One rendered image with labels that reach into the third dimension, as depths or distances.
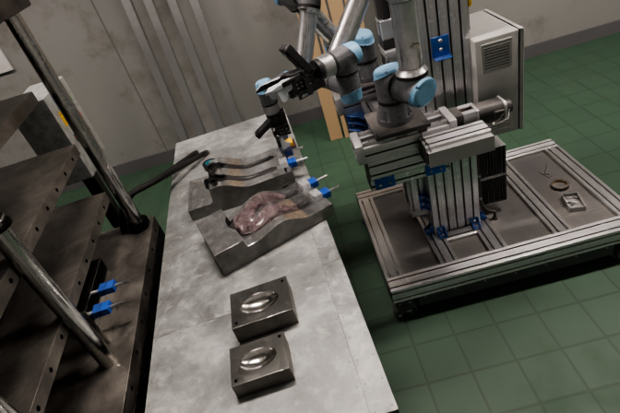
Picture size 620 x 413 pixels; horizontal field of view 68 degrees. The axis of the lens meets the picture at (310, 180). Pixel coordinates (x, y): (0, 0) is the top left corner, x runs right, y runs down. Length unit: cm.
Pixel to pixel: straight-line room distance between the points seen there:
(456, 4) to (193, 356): 160
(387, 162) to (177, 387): 115
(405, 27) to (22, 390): 155
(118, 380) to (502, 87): 184
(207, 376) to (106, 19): 328
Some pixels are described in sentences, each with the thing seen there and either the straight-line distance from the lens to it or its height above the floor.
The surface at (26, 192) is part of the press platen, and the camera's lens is 189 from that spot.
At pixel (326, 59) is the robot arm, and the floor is 147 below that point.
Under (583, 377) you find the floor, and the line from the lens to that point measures 233.
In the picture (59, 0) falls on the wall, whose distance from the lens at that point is 433.
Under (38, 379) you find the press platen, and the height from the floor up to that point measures 104.
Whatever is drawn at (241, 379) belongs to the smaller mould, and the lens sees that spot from 140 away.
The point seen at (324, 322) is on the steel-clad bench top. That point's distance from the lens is 150.
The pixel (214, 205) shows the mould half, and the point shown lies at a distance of 210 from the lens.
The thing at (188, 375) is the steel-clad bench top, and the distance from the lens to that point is 157.
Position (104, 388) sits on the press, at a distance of 173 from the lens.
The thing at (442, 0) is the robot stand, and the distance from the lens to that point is 197.
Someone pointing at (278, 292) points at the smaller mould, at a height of 87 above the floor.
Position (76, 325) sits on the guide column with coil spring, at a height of 101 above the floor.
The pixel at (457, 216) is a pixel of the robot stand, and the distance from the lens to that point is 251.
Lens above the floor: 196
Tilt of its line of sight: 33 degrees down
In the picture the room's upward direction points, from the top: 17 degrees counter-clockwise
